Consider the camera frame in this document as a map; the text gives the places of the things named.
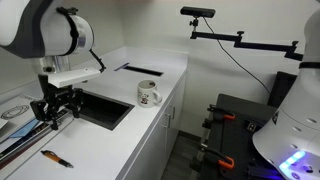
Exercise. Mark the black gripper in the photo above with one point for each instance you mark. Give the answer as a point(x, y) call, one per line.
point(46, 110)

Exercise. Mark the orange and black pen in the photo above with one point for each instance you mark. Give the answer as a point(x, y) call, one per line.
point(51, 155)

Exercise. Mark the black perforated robot base table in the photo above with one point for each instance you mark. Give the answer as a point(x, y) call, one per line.
point(233, 138)

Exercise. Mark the stack of books and papers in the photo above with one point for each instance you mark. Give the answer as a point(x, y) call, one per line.
point(19, 128)

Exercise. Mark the white ceramic mug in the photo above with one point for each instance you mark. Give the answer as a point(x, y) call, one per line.
point(147, 94)

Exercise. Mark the orange black clamp far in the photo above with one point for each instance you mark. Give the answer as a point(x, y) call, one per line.
point(220, 114)

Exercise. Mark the orange black clamp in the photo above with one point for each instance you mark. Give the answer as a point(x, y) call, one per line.
point(223, 160)
point(220, 114)

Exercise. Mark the orange black clamp near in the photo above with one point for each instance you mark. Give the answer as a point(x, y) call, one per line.
point(223, 160)

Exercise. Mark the black chair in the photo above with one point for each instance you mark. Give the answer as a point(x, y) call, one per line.
point(282, 84)

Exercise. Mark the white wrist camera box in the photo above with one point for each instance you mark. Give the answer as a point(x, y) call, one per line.
point(72, 77)

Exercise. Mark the black camera on boom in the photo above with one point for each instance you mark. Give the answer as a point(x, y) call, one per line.
point(197, 12)

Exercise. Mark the black articulated camera boom arm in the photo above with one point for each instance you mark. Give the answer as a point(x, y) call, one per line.
point(289, 50)

